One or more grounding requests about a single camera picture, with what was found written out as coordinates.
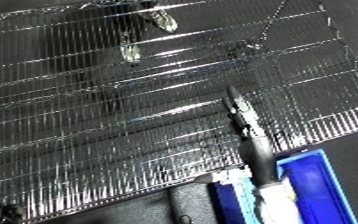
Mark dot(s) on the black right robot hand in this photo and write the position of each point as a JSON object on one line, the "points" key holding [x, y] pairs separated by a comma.
{"points": [[257, 150]]}

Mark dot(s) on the pale right robot forearm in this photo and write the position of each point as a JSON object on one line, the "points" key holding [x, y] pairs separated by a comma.
{"points": [[276, 206]]}

